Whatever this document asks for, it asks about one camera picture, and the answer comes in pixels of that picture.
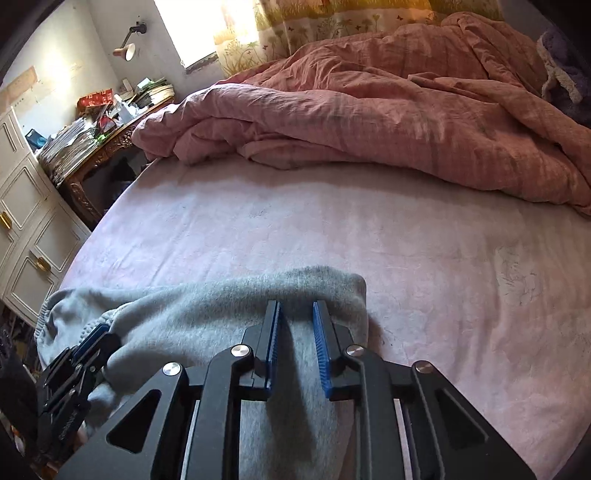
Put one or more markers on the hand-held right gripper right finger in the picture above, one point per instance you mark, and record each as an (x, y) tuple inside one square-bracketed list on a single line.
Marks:
[(321, 344)]

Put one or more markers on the wall lamp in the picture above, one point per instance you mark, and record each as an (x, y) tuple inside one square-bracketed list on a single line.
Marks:
[(127, 48)]

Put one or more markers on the red box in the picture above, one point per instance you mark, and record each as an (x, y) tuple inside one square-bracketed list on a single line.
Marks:
[(94, 99)]

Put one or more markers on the stack of papers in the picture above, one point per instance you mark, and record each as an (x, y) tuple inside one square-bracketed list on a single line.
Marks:
[(67, 145)]

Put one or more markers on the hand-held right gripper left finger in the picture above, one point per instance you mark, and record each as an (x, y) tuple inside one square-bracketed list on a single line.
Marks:
[(273, 344)]

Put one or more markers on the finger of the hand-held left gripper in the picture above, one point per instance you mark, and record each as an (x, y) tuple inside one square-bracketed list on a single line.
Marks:
[(94, 339)]

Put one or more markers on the pink checked quilt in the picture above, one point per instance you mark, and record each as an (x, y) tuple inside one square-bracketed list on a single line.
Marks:
[(369, 101)]

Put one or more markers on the white panelled cabinet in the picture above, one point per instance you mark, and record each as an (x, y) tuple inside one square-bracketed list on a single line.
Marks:
[(27, 194)]

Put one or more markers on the carved wooden table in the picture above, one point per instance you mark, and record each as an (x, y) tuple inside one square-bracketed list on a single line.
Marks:
[(92, 166)]

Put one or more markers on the window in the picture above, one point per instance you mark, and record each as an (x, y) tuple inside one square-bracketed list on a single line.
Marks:
[(194, 27)]

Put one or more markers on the purple cloth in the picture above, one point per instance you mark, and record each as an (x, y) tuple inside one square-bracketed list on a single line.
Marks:
[(565, 60)]

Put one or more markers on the tree print curtain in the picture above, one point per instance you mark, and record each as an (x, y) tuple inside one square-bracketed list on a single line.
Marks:
[(351, 23)]

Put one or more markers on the grey sweatshirt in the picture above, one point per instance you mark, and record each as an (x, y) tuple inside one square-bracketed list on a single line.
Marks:
[(194, 304)]

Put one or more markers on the stack of books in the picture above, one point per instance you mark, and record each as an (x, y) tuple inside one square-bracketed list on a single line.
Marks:
[(154, 92)]

